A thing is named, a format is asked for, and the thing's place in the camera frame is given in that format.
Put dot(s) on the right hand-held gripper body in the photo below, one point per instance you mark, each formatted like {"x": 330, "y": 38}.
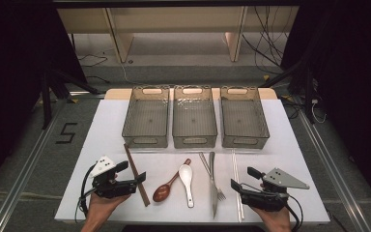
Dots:
{"x": 264, "y": 199}

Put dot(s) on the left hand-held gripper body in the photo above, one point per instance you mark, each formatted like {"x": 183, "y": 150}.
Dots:
{"x": 109, "y": 188}

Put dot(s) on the white chopstick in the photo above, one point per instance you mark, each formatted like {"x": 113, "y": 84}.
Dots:
{"x": 241, "y": 209}
{"x": 235, "y": 170}

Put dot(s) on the metal fork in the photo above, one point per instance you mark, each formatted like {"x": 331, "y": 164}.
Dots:
{"x": 220, "y": 194}

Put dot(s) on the metal table knife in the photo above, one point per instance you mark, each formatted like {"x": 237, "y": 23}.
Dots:
{"x": 214, "y": 193}

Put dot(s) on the brown wooden spoon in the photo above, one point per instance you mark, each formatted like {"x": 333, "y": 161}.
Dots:
{"x": 161, "y": 192}

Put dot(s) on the white ceramic spoon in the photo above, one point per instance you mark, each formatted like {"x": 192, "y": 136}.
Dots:
{"x": 185, "y": 175}

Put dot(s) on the grey transparent plastic bin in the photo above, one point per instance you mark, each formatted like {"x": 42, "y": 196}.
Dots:
{"x": 243, "y": 119}
{"x": 146, "y": 119}
{"x": 194, "y": 119}

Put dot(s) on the person's left hand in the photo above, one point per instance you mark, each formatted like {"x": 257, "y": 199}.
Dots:
{"x": 99, "y": 206}

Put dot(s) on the person's right hand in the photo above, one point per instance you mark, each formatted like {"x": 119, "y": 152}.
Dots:
{"x": 277, "y": 219}

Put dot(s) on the white table sheet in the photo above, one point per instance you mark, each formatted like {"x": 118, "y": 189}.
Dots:
{"x": 109, "y": 135}

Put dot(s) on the black metal stand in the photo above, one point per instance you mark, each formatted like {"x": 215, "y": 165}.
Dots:
{"x": 308, "y": 96}
{"x": 46, "y": 103}

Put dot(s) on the dark curtain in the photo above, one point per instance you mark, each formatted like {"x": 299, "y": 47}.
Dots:
{"x": 13, "y": 80}
{"x": 357, "y": 80}

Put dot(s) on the beige wooden desk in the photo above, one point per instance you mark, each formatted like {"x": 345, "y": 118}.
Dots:
{"x": 174, "y": 19}

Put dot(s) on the metal floor rail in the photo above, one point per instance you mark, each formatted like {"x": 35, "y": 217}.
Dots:
{"x": 335, "y": 174}
{"x": 22, "y": 180}

